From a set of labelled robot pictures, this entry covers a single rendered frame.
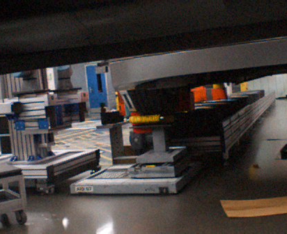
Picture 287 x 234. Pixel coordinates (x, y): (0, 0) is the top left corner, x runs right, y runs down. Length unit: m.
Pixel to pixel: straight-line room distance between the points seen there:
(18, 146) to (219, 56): 2.23
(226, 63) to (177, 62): 0.25
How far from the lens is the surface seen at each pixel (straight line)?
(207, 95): 5.57
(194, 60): 2.11
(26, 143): 3.73
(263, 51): 2.06
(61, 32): 0.79
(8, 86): 3.80
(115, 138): 4.04
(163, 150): 3.29
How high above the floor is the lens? 0.72
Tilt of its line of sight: 3 degrees down
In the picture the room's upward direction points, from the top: 5 degrees counter-clockwise
